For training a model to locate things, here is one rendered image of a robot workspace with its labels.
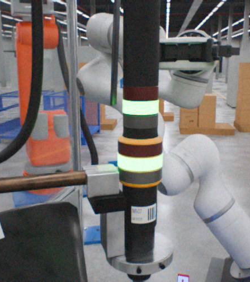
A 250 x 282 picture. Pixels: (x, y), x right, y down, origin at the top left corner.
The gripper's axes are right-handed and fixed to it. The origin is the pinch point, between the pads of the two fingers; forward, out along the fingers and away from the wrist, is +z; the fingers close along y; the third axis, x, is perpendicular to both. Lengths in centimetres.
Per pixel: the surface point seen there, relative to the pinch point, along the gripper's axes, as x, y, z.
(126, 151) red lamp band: -9.5, 0.7, 20.7
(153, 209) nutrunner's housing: -15.5, -1.7, 19.4
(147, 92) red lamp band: -4.1, -1.1, 20.0
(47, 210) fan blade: -21.3, 15.1, 11.4
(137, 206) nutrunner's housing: -14.9, -0.4, 20.3
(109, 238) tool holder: -17.9, 2.0, 21.9
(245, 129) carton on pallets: -157, -26, -783
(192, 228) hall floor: -165, 27, -271
